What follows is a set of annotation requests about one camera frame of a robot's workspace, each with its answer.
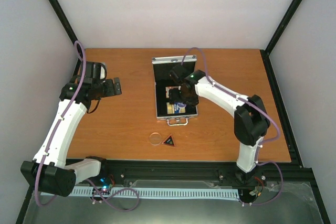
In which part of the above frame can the blue gold card deck box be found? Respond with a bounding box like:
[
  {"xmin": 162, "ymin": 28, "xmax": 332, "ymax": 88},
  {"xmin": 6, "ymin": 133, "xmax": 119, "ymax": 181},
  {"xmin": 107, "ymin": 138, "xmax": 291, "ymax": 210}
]
[{"xmin": 166, "ymin": 103, "xmax": 186, "ymax": 114}]

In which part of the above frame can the light blue cable duct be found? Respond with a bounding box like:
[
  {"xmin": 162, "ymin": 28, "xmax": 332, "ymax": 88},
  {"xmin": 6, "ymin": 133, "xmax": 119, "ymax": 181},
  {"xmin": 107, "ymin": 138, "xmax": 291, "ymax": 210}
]
[{"xmin": 40, "ymin": 185, "xmax": 241, "ymax": 200}]

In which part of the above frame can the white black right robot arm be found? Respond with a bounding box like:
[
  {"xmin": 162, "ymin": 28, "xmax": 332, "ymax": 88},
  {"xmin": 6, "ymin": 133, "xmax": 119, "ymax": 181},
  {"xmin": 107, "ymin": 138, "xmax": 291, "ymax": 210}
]
[{"xmin": 169, "ymin": 65, "xmax": 270, "ymax": 173}]

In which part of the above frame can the black aluminium frame rail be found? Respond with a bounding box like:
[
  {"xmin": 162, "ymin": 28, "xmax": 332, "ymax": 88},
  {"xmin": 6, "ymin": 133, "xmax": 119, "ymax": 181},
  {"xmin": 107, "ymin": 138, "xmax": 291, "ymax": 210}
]
[{"xmin": 33, "ymin": 158, "xmax": 314, "ymax": 190}]

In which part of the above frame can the red yellow card deck box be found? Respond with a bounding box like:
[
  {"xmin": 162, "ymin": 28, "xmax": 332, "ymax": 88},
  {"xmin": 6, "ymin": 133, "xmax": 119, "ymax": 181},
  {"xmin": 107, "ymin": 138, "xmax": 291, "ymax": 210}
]
[{"xmin": 165, "ymin": 86, "xmax": 181, "ymax": 98}]

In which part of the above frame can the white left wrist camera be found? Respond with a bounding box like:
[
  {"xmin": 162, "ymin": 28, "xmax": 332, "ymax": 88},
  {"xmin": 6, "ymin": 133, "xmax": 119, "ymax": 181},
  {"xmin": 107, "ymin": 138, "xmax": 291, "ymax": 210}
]
[{"xmin": 100, "ymin": 63, "xmax": 107, "ymax": 80}]

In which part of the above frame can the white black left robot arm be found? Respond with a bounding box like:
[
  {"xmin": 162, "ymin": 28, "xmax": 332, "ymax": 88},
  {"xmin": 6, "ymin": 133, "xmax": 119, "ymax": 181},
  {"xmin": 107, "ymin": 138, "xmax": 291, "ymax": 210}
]
[{"xmin": 20, "ymin": 61, "xmax": 121, "ymax": 197}]

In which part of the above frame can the purple round blind button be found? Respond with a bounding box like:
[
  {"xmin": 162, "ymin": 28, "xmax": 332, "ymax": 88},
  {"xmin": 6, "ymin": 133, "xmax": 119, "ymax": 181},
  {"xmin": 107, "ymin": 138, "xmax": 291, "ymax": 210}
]
[{"xmin": 177, "ymin": 103, "xmax": 186, "ymax": 109}]

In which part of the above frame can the clear round dealer button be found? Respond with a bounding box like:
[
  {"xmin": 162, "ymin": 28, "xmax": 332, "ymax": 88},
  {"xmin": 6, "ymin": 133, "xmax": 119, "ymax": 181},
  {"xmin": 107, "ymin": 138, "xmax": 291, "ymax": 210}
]
[{"xmin": 149, "ymin": 132, "xmax": 163, "ymax": 146}]

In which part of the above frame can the aluminium poker case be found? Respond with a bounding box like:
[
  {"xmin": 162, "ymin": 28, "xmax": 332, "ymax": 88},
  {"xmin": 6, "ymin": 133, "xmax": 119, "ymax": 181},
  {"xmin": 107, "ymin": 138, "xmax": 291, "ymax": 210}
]
[{"xmin": 152, "ymin": 55, "xmax": 198, "ymax": 126}]

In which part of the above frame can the red black triangular chip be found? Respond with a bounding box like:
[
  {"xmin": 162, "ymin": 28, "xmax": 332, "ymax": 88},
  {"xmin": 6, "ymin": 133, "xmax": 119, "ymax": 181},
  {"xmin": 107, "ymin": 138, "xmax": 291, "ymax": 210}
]
[{"xmin": 161, "ymin": 134, "xmax": 176, "ymax": 147}]

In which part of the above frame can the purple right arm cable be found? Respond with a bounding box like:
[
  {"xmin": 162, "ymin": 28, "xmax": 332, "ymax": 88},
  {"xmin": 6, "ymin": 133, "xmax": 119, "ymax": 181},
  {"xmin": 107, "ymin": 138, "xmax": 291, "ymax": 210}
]
[{"xmin": 181, "ymin": 47, "xmax": 284, "ymax": 207}]

